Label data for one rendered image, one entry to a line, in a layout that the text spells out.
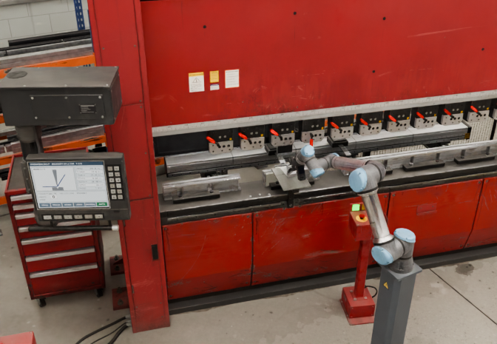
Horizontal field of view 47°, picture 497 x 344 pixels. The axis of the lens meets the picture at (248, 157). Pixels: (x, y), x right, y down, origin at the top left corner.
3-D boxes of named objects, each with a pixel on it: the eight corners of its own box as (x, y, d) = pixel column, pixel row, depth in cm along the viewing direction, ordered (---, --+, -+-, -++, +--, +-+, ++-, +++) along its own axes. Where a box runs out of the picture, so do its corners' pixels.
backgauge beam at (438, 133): (167, 178, 388) (166, 165, 383) (164, 168, 400) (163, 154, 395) (470, 139, 438) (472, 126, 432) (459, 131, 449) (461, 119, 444)
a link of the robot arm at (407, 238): (417, 252, 321) (421, 232, 314) (401, 262, 314) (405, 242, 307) (400, 242, 329) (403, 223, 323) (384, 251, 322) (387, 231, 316)
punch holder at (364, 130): (359, 136, 378) (362, 113, 370) (354, 130, 385) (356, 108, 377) (380, 134, 381) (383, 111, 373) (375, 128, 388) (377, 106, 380)
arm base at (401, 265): (418, 268, 324) (421, 254, 319) (398, 277, 318) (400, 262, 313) (401, 253, 336) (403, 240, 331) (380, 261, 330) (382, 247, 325)
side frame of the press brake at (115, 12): (132, 334, 384) (84, -18, 271) (124, 254, 456) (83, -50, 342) (170, 327, 389) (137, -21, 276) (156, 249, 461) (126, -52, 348)
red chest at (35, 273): (34, 314, 399) (4, 194, 350) (38, 268, 442) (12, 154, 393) (107, 302, 410) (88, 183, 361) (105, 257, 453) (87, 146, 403)
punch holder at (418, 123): (415, 129, 386) (418, 106, 378) (408, 123, 394) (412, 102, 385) (435, 127, 390) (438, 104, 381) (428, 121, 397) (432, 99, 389)
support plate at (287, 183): (283, 191, 354) (283, 189, 354) (271, 169, 377) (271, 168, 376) (310, 187, 358) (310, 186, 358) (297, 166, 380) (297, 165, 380)
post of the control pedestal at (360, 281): (356, 298, 397) (363, 234, 370) (353, 292, 401) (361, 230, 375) (363, 297, 397) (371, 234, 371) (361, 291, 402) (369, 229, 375)
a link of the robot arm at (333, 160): (393, 157, 312) (330, 148, 351) (380, 164, 306) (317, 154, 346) (396, 177, 315) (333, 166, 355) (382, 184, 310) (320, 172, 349)
